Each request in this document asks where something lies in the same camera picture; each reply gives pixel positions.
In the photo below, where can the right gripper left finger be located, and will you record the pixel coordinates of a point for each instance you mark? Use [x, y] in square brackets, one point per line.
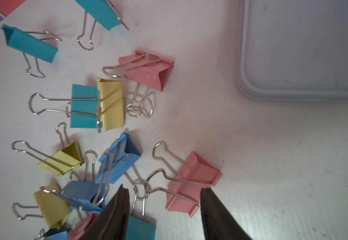
[112, 222]

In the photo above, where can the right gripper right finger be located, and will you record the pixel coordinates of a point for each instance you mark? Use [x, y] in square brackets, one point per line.
[218, 223]

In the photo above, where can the teal binder clip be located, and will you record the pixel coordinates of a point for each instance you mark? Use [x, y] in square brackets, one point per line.
[33, 44]
[104, 13]
[138, 229]
[82, 108]

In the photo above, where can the blue binder clip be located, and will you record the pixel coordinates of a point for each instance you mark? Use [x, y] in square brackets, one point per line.
[115, 163]
[85, 195]
[53, 234]

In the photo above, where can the pink binder clip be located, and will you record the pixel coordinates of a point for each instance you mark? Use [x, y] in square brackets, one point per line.
[146, 69]
[183, 193]
[80, 229]

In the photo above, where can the yellow binder clip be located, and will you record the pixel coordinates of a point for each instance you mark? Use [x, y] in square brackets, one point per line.
[53, 210]
[113, 106]
[60, 163]

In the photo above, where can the light blue pencil case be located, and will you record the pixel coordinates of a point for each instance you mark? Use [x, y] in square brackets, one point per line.
[294, 50]

